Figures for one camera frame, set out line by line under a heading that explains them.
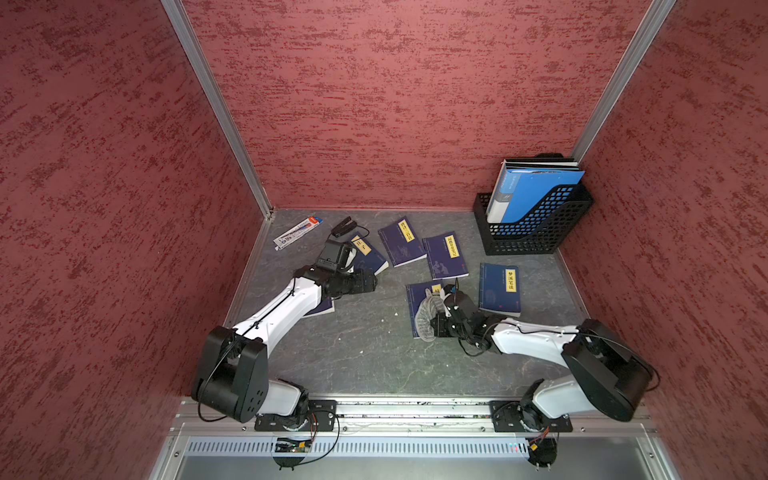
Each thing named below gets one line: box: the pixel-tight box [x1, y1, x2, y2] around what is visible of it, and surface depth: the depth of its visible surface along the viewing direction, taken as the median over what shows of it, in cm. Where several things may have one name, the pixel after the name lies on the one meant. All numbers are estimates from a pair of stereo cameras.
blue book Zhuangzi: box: [349, 231, 390, 275], surface depth 105 cm
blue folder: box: [487, 160, 585, 224], surface depth 96 cm
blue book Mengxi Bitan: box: [478, 262, 521, 318], surface depth 99 cm
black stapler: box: [330, 216, 357, 238], surface depth 116 cm
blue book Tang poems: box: [377, 216, 427, 268], surface depth 112 cm
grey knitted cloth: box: [415, 288, 445, 342], surface depth 91 cm
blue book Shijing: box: [303, 297, 335, 318], surface depth 94 cm
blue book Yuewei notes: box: [422, 231, 469, 281], surface depth 109 cm
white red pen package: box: [273, 216, 324, 251], surface depth 116 cm
